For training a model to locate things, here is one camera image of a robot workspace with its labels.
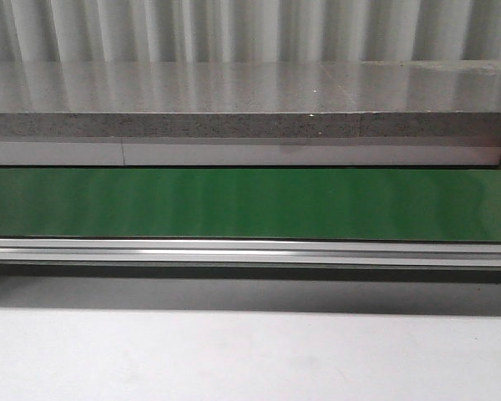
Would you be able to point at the green conveyor belt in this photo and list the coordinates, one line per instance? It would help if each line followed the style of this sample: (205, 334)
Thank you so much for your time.
(274, 203)

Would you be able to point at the grey granite counter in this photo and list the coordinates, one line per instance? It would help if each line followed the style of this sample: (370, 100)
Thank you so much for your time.
(396, 114)

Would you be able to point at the white pleated curtain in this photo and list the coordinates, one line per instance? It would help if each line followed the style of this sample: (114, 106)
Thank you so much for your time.
(249, 31)

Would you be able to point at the aluminium conveyor frame rail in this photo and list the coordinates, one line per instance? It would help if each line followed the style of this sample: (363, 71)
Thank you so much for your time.
(363, 253)

